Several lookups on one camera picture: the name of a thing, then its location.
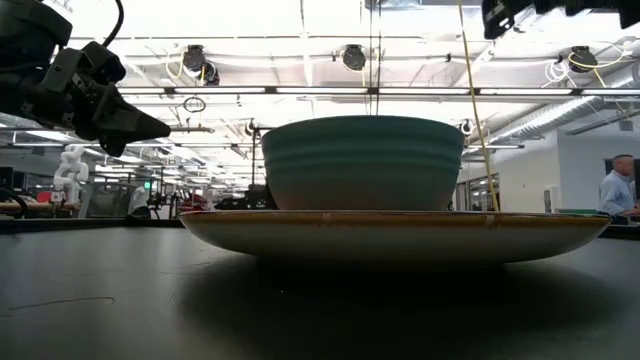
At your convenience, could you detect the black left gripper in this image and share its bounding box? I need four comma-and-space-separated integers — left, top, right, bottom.
0, 47, 172, 157

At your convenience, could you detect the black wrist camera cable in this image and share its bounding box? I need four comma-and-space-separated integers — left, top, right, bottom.
102, 0, 125, 49

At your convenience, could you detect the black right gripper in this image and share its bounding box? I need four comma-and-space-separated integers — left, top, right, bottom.
480, 0, 640, 41

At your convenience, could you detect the round red plate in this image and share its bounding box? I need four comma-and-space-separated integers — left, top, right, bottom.
178, 208, 612, 266

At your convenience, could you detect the long ceiling light strip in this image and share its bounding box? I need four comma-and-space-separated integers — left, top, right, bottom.
117, 85, 640, 97

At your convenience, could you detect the black aluminium table frame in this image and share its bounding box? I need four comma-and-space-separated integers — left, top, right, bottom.
0, 215, 640, 241

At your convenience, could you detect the black stand pole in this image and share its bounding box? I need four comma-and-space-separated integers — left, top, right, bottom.
249, 124, 281, 191

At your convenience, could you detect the dark background equipment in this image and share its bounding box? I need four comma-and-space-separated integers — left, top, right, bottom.
213, 183, 279, 211

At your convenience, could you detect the silver ventilation duct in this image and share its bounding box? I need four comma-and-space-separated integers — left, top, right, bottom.
487, 95, 604, 147

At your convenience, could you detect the hanging black cable loop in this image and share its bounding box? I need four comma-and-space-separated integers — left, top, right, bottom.
182, 95, 208, 114

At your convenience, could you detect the brown wooden bar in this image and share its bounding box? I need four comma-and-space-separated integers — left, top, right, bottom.
0, 199, 81, 212

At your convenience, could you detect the person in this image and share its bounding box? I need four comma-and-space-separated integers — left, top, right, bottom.
597, 153, 640, 225

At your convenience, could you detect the black ceiling cable reel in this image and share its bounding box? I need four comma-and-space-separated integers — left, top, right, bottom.
341, 43, 368, 73
568, 45, 594, 74
182, 43, 221, 87

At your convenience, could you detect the teal green ribbed bowl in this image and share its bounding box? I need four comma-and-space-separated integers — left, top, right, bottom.
260, 114, 466, 212

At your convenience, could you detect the white robot figure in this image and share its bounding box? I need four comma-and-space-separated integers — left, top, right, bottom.
51, 143, 91, 205

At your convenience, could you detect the yellow cable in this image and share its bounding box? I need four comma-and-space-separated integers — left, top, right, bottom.
457, 0, 501, 212

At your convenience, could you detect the grey mesh chair back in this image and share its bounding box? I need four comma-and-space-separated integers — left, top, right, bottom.
78, 181, 137, 220

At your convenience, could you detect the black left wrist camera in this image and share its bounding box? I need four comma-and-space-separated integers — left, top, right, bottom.
81, 41, 127, 84

